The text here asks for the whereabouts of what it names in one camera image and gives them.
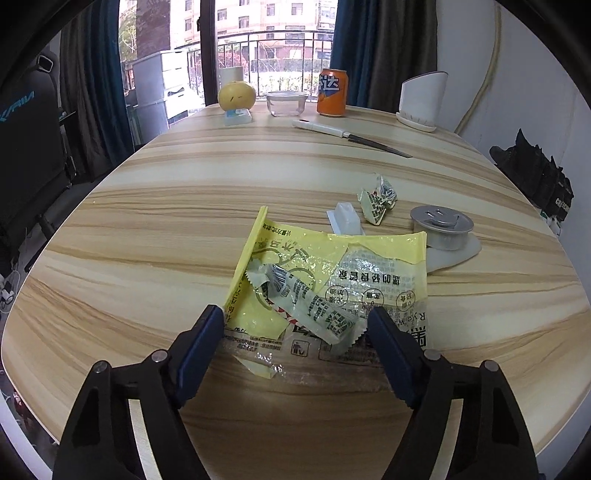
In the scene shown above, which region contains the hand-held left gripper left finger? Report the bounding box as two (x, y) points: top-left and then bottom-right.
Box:
(53, 305), (225, 480)

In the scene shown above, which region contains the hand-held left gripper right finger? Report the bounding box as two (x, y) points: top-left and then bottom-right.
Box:
(367, 306), (541, 480)

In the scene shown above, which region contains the long printed clear wrapper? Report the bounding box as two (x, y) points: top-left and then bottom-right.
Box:
(247, 261), (363, 356)

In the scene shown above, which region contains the yellow clear bread bag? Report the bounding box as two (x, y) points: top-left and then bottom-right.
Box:
(222, 205), (430, 391)

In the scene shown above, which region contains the white plastic blister piece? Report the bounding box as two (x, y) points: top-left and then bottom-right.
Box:
(326, 202), (365, 236)

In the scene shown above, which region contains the metal tin can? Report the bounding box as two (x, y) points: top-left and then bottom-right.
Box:
(410, 205), (475, 252)

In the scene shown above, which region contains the small silver crumpled wrapper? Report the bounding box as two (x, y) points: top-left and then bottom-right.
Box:
(359, 174), (399, 225)

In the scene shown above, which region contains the white sneaker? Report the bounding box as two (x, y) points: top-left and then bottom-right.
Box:
(540, 210), (563, 237)

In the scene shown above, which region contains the white slanted container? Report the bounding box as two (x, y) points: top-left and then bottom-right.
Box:
(397, 71), (450, 134)

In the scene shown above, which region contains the yellow pear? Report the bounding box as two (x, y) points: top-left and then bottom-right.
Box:
(218, 82), (257, 113)

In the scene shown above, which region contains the orange soda can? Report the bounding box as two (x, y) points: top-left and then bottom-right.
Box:
(317, 68), (348, 117)

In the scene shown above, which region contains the clear plastic container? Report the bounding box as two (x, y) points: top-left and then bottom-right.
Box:
(264, 91), (309, 117)

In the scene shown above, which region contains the white drawer cabinet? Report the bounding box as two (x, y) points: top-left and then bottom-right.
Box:
(131, 48), (197, 134)

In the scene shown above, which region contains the black gaming chair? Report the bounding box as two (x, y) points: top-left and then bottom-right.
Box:
(0, 51), (79, 241)

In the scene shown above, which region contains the blue curtain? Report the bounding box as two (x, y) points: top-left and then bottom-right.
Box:
(88, 0), (134, 160)
(330, 0), (370, 107)

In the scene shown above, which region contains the grey curtain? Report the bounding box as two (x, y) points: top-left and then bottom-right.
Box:
(60, 0), (121, 181)
(365, 0), (439, 112)

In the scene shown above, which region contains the balcony railing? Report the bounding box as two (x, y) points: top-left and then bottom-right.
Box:
(187, 28), (335, 100)

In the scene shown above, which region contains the apartment building outside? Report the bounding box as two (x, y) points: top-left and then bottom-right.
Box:
(171, 0), (335, 47)

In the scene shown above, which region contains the white handled knife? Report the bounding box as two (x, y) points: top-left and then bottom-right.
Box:
(292, 119), (413, 159)

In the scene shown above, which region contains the beige hose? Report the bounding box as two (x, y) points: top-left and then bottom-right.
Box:
(455, 4), (503, 134)

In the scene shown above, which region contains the dark window frame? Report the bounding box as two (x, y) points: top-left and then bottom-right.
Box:
(199, 0), (218, 100)

